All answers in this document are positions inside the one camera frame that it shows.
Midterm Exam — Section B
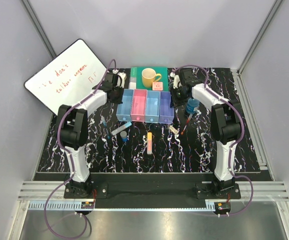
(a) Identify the light blue bin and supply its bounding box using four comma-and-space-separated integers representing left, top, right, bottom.
116, 89, 134, 122

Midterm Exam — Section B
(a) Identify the pink bin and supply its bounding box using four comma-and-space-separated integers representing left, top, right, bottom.
130, 89, 148, 122

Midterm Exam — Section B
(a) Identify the pink cube box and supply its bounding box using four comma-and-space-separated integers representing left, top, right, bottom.
152, 81, 164, 91

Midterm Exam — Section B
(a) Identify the sky blue bin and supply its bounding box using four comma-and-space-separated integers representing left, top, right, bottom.
145, 90, 161, 124

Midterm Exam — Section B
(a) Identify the green book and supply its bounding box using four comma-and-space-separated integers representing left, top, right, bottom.
129, 66, 169, 92

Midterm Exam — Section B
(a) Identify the yellow mug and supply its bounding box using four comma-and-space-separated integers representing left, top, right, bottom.
141, 68, 162, 88

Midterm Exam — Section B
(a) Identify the purple bin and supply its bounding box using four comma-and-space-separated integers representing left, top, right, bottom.
158, 91, 174, 125

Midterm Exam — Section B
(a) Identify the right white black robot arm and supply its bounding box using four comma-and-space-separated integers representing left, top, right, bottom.
169, 67, 245, 198

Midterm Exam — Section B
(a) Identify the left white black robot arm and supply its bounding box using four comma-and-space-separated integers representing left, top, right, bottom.
56, 72, 127, 198

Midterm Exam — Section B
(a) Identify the blue ink bottle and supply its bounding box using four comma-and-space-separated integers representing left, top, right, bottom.
186, 98, 200, 114

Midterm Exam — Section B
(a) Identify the red pen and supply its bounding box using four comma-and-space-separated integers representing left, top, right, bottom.
180, 113, 193, 135

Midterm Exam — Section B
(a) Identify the blue pen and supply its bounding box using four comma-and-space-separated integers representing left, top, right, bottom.
101, 116, 111, 140

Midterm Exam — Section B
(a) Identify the small white eraser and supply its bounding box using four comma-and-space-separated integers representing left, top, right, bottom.
168, 125, 179, 135

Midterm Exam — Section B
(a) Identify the grey marker with blue cap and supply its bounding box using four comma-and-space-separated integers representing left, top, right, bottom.
111, 121, 132, 136

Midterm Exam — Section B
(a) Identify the white dry-erase board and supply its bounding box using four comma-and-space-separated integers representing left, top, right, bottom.
24, 39, 106, 114

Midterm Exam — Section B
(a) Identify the orange pink highlighter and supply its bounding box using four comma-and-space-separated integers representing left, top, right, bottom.
147, 132, 153, 155

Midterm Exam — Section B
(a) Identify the black marble pattern mat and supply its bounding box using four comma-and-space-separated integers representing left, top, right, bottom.
36, 68, 260, 173

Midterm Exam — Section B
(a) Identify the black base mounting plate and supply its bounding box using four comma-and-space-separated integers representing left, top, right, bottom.
64, 173, 241, 200

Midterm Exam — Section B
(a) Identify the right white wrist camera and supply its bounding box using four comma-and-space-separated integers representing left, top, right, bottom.
170, 71, 182, 89

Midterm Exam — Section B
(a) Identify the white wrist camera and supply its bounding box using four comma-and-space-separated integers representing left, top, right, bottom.
112, 69, 127, 88
170, 71, 182, 89

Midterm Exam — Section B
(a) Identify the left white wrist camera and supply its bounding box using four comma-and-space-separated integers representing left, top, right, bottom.
112, 69, 127, 88

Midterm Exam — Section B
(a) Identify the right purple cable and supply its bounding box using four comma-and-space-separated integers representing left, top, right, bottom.
170, 64, 254, 217

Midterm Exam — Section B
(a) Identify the purple cable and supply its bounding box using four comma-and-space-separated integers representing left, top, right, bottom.
170, 64, 254, 217
43, 58, 118, 238

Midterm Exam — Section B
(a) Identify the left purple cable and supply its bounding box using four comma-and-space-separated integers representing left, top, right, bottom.
43, 58, 118, 238

